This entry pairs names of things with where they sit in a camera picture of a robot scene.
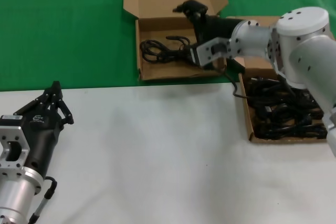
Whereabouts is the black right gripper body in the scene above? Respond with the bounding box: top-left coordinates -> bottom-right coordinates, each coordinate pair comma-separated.
192,15 -> 245,44

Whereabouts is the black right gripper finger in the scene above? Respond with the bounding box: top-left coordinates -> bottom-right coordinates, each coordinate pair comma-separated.
172,0 -> 195,14
192,1 -> 208,22

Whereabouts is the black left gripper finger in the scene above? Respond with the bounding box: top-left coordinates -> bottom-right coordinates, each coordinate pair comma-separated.
48,81 -> 75,126
12,81 -> 58,117

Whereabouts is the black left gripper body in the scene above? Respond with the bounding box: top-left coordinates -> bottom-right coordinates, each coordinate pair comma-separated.
21,110 -> 65,176

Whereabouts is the black power cable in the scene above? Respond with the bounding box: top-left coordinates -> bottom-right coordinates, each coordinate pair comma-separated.
140,35 -> 196,65

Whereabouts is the open cardboard box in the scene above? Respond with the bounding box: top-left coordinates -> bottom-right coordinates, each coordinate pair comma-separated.
223,16 -> 336,144
122,0 -> 228,81

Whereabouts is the green table cloth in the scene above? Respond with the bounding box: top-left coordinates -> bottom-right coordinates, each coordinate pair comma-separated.
0,0 -> 336,92

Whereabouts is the right wrist camera silver bracket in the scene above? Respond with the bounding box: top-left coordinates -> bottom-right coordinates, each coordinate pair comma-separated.
188,37 -> 232,71

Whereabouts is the wrist camera silver bracket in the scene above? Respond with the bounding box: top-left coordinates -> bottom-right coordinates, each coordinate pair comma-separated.
0,114 -> 30,169
188,37 -> 232,71

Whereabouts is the left wrist camera silver bracket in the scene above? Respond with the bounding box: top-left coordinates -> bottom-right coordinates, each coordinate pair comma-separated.
0,114 -> 30,169

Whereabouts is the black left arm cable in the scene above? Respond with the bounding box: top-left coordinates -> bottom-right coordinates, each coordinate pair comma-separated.
27,176 -> 58,224

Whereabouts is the pile of black power cables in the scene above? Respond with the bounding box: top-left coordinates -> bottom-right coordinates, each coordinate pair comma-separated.
245,77 -> 329,140

